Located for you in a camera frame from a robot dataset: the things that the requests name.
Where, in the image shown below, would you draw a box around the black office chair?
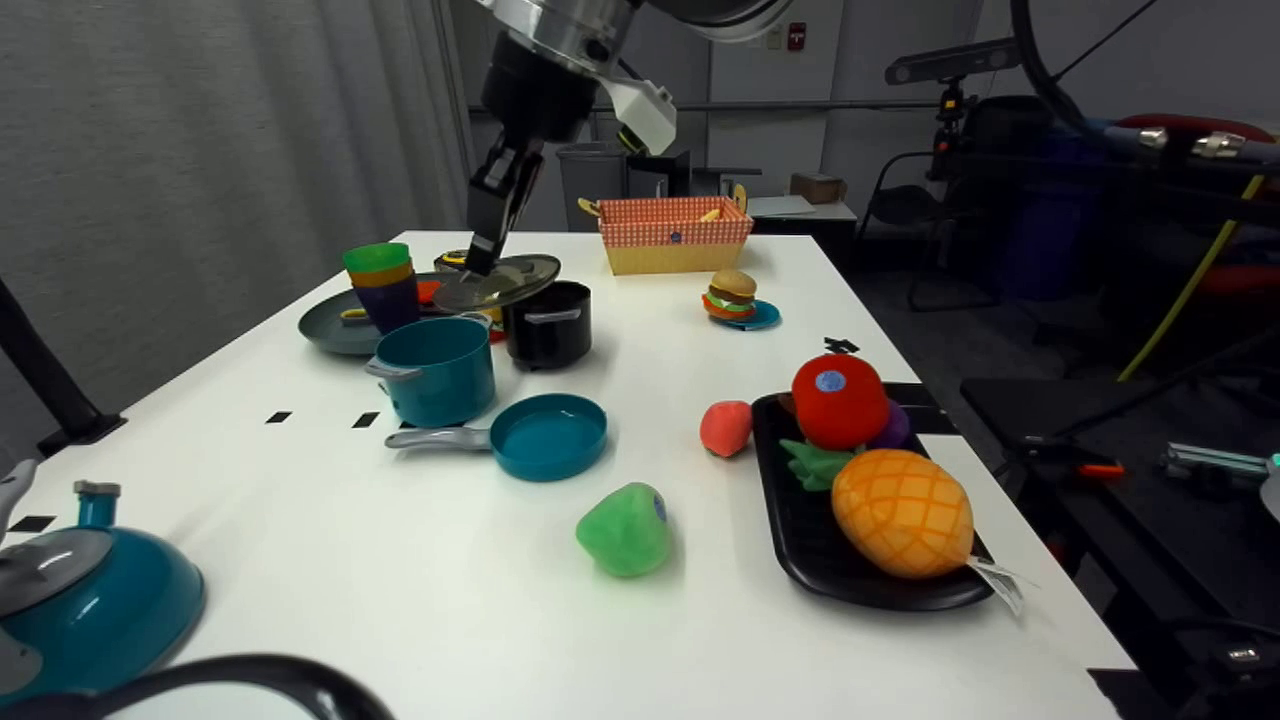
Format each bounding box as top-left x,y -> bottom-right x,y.
850,91 -> 1072,316

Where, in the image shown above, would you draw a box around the orange handled tool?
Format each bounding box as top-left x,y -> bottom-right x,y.
1018,444 -> 1132,487

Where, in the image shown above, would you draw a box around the small pink-red plush fruit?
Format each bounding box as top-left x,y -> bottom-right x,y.
695,396 -> 754,464

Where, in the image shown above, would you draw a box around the blue toy pan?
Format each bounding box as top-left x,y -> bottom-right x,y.
381,389 -> 611,487

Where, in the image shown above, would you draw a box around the white paper tag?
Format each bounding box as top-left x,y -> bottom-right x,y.
965,555 -> 1032,629

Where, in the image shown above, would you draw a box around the grey trash bin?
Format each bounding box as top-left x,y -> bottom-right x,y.
551,142 -> 630,234

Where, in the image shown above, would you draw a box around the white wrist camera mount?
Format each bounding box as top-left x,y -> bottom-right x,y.
589,62 -> 680,160

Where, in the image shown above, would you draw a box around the black plastic tray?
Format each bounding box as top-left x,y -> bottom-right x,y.
749,384 -> 994,617

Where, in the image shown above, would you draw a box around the large teal kettle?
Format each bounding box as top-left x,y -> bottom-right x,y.
0,477 -> 211,706

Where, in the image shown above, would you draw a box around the teal metal tool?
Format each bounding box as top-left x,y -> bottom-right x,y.
1160,440 -> 1280,487

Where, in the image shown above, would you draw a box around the black camera on stand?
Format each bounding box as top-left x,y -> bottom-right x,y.
880,33 -> 1038,175

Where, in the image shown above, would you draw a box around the blue toy pot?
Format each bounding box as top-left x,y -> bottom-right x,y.
362,311 -> 498,432

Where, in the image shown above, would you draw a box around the red plush tomato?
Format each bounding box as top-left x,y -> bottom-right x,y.
786,350 -> 890,452

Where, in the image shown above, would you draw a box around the red chair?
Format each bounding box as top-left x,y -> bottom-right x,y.
1113,113 -> 1280,305

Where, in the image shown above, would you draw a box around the stack of coloured cups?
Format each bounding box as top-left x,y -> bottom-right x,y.
341,242 -> 425,337

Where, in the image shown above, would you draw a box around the black toy pot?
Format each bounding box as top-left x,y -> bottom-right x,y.
498,277 -> 595,375

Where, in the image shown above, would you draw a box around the dark grey plate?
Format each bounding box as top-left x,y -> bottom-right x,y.
291,272 -> 494,359

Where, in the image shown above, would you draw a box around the yellow pole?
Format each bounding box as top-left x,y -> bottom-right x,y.
1115,155 -> 1280,389

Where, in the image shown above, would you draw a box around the small teal plate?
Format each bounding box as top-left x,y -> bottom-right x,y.
701,296 -> 782,337

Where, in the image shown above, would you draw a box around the grey curtain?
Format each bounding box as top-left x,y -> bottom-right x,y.
0,0 -> 485,444

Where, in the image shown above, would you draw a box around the green plush pear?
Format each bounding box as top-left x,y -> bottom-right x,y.
571,482 -> 680,585

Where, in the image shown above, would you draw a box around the purple plush fruit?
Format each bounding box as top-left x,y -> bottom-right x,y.
870,396 -> 914,452

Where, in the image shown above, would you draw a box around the green plush leaves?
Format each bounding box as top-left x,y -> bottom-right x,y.
774,435 -> 856,498

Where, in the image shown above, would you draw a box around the orange plush pineapple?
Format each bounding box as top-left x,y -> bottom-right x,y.
828,444 -> 981,585

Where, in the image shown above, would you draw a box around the blue bin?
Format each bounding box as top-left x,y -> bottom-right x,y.
993,116 -> 1115,305

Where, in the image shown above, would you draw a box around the thick black curved cable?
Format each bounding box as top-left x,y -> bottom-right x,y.
0,651 -> 390,720

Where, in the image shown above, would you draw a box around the toy burger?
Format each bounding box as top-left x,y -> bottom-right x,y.
701,269 -> 760,328

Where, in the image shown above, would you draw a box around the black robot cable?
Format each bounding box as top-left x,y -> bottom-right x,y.
1007,0 -> 1280,167

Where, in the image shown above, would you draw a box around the small cardboard box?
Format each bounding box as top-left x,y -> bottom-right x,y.
786,167 -> 850,210

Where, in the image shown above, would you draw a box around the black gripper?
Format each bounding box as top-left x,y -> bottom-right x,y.
462,36 -> 605,281

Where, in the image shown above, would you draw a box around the black tripod leg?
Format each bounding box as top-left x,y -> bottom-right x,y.
0,277 -> 126,457

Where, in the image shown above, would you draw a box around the grey side table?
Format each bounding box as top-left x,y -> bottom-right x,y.
749,193 -> 858,230

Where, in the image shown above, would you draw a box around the orange yellow basket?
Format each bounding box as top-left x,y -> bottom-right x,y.
571,183 -> 754,281

